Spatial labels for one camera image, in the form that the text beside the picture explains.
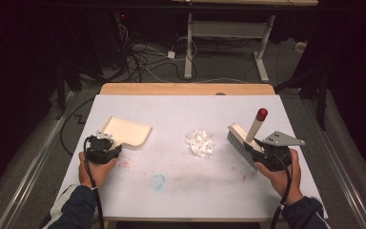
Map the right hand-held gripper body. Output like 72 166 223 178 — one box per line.
254 131 306 173

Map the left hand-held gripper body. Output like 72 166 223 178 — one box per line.
84 131 123 165

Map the cream hand brush red-tipped handle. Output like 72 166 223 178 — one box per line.
226 107 270 171

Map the cream plastic dustpan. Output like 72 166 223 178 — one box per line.
101 115 153 151

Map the pile of white paper scraps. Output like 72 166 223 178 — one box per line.
185 128 215 158

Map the person's left hand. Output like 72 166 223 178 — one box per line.
77 151 119 189

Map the person's right hand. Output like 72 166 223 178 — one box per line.
254 148 305 207

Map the black metal stand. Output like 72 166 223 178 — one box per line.
54 61 84 121
274 61 331 132

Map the white table cover sheet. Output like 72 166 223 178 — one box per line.
54 94 329 221

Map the white box on floor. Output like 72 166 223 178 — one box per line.
294 41 309 54

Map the white-framed desk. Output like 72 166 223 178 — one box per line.
171 0 319 84

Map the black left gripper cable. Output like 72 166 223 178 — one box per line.
83 136 106 229

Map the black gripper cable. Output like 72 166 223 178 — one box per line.
83 136 106 229
269 156 295 229

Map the black floor cable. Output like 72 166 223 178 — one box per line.
59 96 95 157

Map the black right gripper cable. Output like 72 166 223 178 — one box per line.
269 156 295 229

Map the metal floor rail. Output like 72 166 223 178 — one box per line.
0 91 79 229
299 96 366 229

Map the tangle of floor cables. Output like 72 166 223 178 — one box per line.
112 18 199 84

